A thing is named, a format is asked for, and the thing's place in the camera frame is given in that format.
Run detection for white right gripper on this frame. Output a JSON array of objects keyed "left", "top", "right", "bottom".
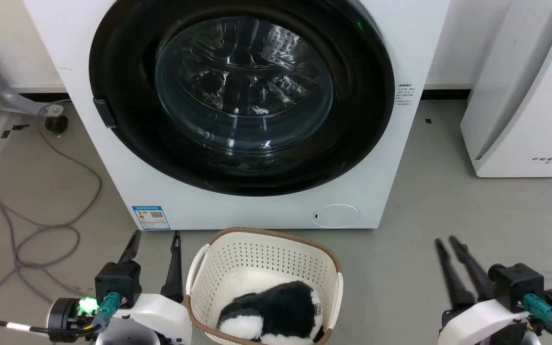
[{"left": 435, "top": 236, "right": 540, "bottom": 345}]

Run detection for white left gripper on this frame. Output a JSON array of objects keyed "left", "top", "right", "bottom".
[{"left": 96, "top": 230, "right": 193, "bottom": 345}]

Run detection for black round washer door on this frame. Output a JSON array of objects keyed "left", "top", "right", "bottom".
[{"left": 88, "top": 0, "right": 395, "bottom": 197}]

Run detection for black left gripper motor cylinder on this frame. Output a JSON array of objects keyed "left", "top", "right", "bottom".
[{"left": 48, "top": 297, "right": 87, "bottom": 343}]

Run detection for white front-load washing machine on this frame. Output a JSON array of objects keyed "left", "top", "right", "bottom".
[{"left": 22, "top": 0, "right": 450, "bottom": 230}]

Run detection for blue energy label sticker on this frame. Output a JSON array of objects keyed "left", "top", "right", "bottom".
[{"left": 131, "top": 206, "right": 171, "bottom": 230}]

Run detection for cream perforated laundry basket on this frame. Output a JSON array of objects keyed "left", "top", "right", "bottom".
[{"left": 185, "top": 227, "right": 344, "bottom": 345}]

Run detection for black and white plush toy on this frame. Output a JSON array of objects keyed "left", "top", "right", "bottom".
[{"left": 216, "top": 281, "right": 325, "bottom": 345}]

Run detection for oval drain filter cover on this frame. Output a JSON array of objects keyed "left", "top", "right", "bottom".
[{"left": 312, "top": 205, "right": 361, "bottom": 228}]

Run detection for black round desk foot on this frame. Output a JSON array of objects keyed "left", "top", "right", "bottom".
[{"left": 45, "top": 115, "right": 69, "bottom": 133}]

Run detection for black floor tape strip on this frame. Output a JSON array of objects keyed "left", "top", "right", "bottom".
[{"left": 0, "top": 124, "right": 30, "bottom": 138}]

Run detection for white text label sticker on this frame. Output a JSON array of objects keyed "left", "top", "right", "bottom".
[{"left": 395, "top": 84, "right": 416, "bottom": 106}]

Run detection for white air purifier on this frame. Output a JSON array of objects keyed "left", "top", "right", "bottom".
[{"left": 460, "top": 0, "right": 552, "bottom": 178}]

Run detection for grey metal desk leg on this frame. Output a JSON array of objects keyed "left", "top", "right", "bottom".
[{"left": 0, "top": 50, "right": 66, "bottom": 116}]

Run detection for grey floor cable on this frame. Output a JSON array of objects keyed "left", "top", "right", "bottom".
[{"left": 0, "top": 103, "right": 103, "bottom": 326}]

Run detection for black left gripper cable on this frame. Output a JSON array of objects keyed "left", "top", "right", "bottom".
[{"left": 0, "top": 292, "right": 122, "bottom": 338}]

